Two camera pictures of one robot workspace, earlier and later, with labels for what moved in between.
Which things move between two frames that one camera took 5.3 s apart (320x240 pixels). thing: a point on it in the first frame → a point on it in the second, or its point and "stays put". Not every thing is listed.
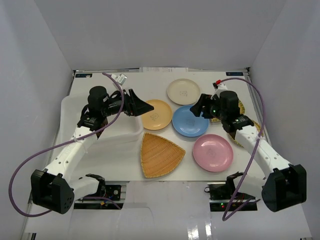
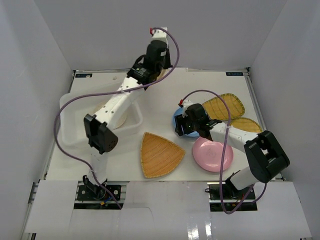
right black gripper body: x=212 y=109 → x=188 y=126
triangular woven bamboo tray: x=159 y=157 stays put
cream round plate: x=183 y=91 → x=98 y=106
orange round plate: x=159 y=117 → x=163 y=72
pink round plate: x=213 y=152 stays put
